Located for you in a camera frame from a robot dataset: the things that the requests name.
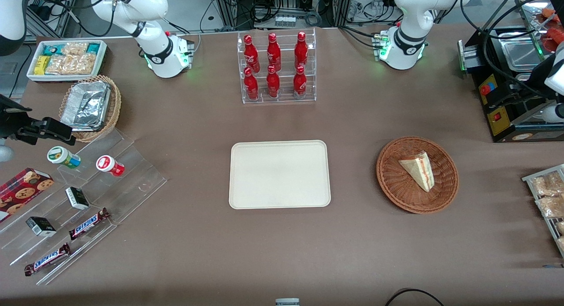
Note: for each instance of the clear cracker bag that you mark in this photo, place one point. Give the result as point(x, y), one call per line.
point(70, 64)
point(75, 48)

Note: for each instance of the stainless steel pan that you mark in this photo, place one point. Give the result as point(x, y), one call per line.
point(524, 77)
point(522, 54)

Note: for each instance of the white power strip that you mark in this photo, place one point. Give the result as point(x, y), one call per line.
point(285, 21)

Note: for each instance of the snickers chocolate bar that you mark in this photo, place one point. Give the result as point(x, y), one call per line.
point(46, 259)
point(88, 224)

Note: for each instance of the yellow snack packet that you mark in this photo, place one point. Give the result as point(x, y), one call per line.
point(42, 65)

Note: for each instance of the round brown wicker basket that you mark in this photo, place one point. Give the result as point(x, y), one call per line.
point(392, 182)

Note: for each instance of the white plastic snack bin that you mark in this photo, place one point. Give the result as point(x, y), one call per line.
point(33, 78)

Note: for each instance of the orange fried food piece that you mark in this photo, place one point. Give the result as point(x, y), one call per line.
point(548, 12)

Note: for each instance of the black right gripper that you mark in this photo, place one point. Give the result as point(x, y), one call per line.
point(9, 121)

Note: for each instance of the teal snack packet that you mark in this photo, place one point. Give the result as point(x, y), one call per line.
point(53, 49)
point(93, 48)

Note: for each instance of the black yellow food warmer machine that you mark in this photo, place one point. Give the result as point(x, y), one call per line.
point(500, 121)

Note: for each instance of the red chocolate cookie box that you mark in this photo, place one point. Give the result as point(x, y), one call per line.
point(22, 193)

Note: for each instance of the clear acrylic bottle rack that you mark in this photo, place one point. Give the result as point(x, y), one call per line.
point(284, 101)

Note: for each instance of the small grey device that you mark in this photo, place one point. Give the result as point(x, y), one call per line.
point(287, 302)

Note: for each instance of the oval wicker basket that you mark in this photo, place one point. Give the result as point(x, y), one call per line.
point(115, 107)

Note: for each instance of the clear nut snack bag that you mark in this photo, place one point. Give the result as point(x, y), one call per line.
point(560, 227)
point(561, 243)
point(546, 184)
point(551, 207)

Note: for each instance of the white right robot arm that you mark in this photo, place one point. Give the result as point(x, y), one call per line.
point(150, 6)

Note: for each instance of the red sausage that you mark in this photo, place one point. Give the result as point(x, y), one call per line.
point(556, 37)

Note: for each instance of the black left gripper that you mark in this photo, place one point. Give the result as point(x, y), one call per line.
point(538, 75)

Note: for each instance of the triangular sandwich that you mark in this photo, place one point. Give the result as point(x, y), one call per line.
point(418, 169)

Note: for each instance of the red cola bottle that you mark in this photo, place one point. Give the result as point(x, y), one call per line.
point(273, 84)
point(273, 54)
point(251, 54)
point(251, 86)
point(300, 83)
point(301, 52)

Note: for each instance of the small black carton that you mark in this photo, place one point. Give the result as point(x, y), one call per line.
point(40, 226)
point(77, 198)

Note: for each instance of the clear acrylic stepped display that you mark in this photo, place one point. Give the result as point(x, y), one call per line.
point(132, 182)

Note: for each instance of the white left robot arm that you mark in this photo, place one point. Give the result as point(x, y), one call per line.
point(410, 15)

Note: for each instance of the green lid snack cup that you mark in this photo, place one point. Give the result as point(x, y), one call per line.
point(59, 155)

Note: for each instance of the cream rectangular tray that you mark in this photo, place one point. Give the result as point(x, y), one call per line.
point(277, 173)

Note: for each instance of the red lid snack cup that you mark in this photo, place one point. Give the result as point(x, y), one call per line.
point(107, 164)

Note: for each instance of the aluminium foil tray stack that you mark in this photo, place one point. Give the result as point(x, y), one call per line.
point(86, 105)

